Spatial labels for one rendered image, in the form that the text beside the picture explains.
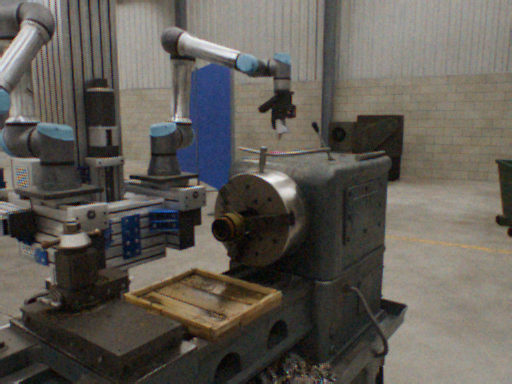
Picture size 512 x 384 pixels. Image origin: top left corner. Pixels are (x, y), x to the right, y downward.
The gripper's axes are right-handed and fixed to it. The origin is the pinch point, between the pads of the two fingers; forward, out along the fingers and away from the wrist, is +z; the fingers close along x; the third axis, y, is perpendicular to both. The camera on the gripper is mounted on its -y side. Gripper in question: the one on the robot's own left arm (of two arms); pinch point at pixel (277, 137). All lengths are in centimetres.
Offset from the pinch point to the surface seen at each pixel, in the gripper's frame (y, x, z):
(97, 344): 35, -115, 36
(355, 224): 43, -13, 31
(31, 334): 10, -117, 41
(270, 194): 31, -50, 15
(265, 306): 40, -66, 44
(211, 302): 26, -73, 44
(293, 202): 37, -45, 18
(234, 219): 25, -61, 22
